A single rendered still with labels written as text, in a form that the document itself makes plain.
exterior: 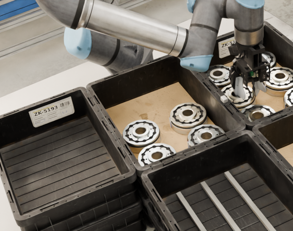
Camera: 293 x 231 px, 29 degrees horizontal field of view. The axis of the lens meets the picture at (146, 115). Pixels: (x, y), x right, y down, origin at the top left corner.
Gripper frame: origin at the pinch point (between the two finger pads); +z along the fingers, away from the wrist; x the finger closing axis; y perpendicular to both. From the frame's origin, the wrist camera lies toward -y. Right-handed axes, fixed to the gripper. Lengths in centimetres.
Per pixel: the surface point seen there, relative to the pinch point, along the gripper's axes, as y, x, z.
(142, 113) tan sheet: -8.5, -29.1, 2.0
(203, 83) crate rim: -2.3, -11.9, -6.7
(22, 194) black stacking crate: 7, -68, 2
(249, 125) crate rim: 20.1, -9.4, -7.9
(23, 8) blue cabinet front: -184, -47, 51
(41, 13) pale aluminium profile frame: -183, -38, 56
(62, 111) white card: -15, -51, -3
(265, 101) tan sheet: 3.4, 4.1, 2.0
